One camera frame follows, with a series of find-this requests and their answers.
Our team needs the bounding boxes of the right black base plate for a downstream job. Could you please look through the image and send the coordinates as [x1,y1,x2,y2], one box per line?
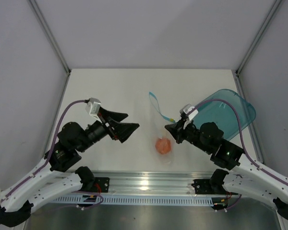
[191,179,238,196]

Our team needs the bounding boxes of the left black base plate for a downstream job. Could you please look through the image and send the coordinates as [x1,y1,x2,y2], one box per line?
[92,177,110,193]

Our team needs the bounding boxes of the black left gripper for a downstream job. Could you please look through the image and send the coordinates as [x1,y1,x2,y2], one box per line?
[77,107,140,152]

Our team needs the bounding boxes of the teal plastic tray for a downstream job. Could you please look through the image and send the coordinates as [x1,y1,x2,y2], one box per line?
[193,89,256,140]

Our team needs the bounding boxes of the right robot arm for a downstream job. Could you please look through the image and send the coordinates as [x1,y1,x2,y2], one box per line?
[165,120,288,220]

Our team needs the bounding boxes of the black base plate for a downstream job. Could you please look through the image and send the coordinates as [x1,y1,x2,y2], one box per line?
[191,179,238,196]
[92,177,110,193]

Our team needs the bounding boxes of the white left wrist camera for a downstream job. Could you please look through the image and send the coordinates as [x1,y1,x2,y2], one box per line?
[85,98,101,122]

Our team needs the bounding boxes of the right aluminium frame post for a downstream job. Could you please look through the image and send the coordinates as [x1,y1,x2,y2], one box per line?
[235,0,285,77]

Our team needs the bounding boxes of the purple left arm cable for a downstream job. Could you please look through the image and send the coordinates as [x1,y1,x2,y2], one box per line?
[0,99,91,226]

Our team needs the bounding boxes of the left aluminium frame post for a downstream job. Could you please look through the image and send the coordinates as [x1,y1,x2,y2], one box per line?
[27,0,71,75]

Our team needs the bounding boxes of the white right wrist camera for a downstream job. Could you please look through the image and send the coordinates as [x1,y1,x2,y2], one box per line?
[180,104,199,126]

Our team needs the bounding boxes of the orange toy pumpkin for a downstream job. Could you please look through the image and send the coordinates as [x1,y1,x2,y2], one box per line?
[155,137,172,155]

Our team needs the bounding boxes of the white slotted cable duct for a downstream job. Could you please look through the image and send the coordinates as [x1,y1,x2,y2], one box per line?
[52,194,214,207]

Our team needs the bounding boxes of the clear zip top bag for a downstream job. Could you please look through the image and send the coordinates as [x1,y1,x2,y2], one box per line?
[148,92,174,165]

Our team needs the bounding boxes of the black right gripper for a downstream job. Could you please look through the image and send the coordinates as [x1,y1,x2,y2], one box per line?
[164,118,212,154]

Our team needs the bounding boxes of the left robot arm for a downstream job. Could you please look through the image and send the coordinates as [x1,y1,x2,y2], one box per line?
[0,102,140,227]

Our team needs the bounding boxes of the aluminium frame post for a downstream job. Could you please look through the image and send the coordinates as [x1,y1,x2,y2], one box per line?
[27,0,71,75]
[235,0,285,77]

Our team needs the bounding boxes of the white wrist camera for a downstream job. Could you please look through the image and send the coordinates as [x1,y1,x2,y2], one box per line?
[85,98,101,122]
[180,104,199,126]

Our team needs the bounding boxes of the aluminium mounting rail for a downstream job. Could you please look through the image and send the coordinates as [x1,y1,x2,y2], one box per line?
[93,171,212,196]

